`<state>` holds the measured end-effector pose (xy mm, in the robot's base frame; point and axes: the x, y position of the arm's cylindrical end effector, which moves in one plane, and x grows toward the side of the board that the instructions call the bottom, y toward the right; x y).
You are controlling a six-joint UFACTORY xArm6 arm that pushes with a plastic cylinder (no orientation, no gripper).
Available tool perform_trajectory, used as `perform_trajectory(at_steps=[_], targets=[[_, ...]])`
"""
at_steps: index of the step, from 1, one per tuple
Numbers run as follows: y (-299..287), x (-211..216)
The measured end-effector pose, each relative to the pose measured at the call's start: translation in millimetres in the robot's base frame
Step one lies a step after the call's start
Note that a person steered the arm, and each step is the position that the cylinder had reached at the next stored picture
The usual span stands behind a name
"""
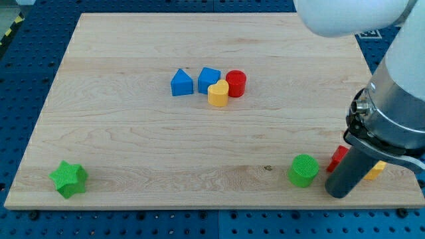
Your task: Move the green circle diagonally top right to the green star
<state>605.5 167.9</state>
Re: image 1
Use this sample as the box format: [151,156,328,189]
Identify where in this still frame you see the yellow block near arm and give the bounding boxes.
[363,161,387,180]

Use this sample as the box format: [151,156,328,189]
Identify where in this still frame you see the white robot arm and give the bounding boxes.
[294,0,424,175]

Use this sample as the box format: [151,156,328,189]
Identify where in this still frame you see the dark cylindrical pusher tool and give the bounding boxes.
[325,147,379,199]

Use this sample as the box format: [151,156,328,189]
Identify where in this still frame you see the red block near arm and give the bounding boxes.
[326,145,349,173]

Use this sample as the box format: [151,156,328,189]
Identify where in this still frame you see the wooden board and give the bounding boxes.
[5,13,424,210]

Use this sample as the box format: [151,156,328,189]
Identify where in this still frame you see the red cylinder block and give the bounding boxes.
[226,70,246,98]

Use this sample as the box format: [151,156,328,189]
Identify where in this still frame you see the blue cube block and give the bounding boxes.
[198,67,221,94]

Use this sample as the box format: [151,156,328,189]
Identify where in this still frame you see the yellow heart block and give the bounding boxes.
[207,80,229,107]

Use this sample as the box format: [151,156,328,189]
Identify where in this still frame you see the green cylinder block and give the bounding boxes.
[288,154,319,188]

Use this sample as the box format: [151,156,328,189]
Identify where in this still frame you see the green star block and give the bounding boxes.
[48,161,88,199]

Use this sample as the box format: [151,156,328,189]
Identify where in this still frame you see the blue triangle block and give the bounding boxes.
[171,68,193,96]

